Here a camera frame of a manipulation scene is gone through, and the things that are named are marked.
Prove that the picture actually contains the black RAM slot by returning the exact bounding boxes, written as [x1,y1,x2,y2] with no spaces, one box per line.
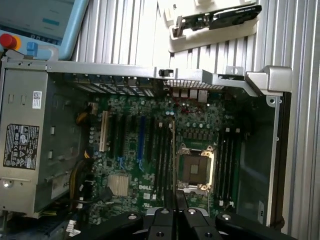
[227,132,235,208]
[159,123,166,198]
[152,121,161,201]
[165,123,173,193]
[216,132,223,205]
[233,127,241,208]
[222,127,229,205]

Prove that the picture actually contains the CPU socket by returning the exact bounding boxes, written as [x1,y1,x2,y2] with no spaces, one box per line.
[176,143,216,195]

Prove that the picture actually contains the silver finned chipset heatsink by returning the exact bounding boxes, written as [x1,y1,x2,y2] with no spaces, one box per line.
[107,174,131,197]

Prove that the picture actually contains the long black expansion slot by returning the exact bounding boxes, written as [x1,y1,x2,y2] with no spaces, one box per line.
[147,116,156,163]
[117,114,127,157]
[109,113,118,160]

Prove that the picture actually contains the grey metal PC case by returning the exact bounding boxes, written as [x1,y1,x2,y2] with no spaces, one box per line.
[0,56,293,240]

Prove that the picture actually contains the blue expansion slot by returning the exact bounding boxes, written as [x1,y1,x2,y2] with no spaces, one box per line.
[137,115,147,162]

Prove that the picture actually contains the short black expansion slot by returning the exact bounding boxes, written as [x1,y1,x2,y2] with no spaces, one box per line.
[129,115,138,135]

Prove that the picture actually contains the white expansion slot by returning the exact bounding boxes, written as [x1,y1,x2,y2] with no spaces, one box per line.
[98,110,110,153]

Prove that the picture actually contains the green Dell motherboard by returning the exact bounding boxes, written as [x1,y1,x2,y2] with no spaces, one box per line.
[74,94,243,226]

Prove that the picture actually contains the silver power supply unit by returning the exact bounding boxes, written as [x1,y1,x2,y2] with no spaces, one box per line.
[0,67,83,218]

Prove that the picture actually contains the white parts rack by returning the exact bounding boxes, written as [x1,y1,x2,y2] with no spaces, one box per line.
[157,0,261,54]

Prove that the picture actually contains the black graphics card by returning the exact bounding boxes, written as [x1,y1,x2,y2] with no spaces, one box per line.
[174,4,263,38]

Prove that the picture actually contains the blue teach pendant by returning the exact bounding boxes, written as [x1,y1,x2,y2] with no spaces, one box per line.
[0,0,91,61]

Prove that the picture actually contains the white wire tag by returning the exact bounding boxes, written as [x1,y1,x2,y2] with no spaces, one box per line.
[65,219,82,238]

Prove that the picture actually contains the yellow power wire bundle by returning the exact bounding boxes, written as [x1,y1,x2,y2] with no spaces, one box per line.
[69,111,95,208]

